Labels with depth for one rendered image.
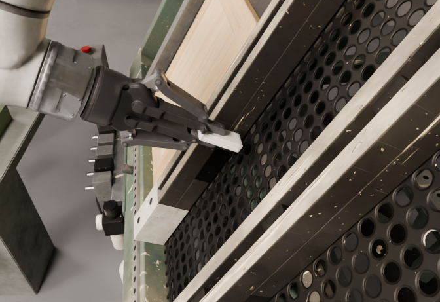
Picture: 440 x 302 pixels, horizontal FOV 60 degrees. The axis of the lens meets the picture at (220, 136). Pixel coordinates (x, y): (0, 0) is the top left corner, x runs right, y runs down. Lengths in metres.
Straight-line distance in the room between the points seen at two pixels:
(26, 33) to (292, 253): 0.38
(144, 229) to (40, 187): 1.60
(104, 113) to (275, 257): 0.27
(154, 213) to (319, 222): 0.45
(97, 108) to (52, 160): 2.05
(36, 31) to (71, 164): 2.02
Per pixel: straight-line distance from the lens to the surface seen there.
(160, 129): 0.55
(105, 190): 1.25
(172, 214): 0.81
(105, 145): 1.36
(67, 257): 2.05
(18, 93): 0.49
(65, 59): 0.49
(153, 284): 0.84
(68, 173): 2.42
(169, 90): 0.51
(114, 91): 0.50
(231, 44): 0.84
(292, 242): 0.44
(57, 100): 0.49
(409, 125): 0.37
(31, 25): 0.47
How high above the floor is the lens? 1.62
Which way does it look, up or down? 41 degrees down
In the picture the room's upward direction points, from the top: straight up
